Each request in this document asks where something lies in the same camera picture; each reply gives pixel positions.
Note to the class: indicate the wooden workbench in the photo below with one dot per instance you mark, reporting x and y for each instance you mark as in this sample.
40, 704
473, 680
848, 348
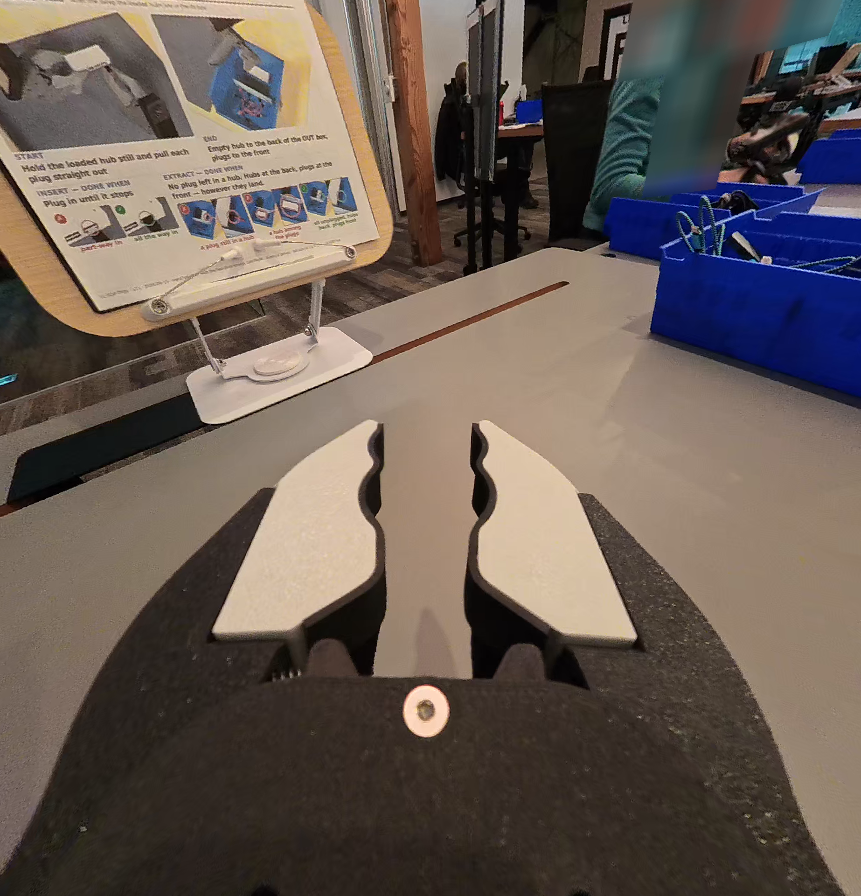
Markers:
843, 80

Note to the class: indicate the small blue box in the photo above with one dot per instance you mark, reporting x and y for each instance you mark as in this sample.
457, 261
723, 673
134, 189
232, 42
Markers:
530, 112

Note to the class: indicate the grey standing panel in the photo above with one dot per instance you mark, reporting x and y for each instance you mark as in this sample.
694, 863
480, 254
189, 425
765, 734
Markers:
483, 84

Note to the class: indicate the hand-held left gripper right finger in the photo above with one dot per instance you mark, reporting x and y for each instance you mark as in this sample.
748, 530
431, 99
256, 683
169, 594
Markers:
549, 560

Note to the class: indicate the blue plastic bin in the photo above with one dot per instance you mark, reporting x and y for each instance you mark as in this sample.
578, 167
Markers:
843, 161

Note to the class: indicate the wooden document stand white base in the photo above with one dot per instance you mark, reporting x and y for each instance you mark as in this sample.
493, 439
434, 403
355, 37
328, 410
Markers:
332, 360

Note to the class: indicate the glass floor partition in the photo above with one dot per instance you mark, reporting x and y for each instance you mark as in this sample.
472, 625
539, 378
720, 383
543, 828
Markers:
88, 364

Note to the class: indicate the blue bin with black divider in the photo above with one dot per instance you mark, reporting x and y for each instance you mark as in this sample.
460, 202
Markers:
752, 322
633, 224

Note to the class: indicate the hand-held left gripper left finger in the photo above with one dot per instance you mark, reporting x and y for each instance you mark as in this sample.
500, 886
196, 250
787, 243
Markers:
304, 553

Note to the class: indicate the black mesh chair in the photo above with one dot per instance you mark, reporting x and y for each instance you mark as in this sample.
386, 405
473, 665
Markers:
577, 161

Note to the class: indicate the black office chair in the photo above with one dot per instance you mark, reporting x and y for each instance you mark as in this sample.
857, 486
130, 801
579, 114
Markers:
514, 227

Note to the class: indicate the wooden post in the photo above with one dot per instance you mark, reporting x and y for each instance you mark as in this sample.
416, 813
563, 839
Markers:
413, 140

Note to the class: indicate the printed instruction sheet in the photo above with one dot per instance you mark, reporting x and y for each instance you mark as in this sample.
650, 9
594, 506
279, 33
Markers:
122, 175

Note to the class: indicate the dark furniture legs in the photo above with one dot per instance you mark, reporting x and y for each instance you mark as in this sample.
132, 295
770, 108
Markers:
483, 231

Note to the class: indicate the brown wooden desk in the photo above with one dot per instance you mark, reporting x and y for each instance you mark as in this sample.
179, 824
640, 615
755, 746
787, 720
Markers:
521, 131

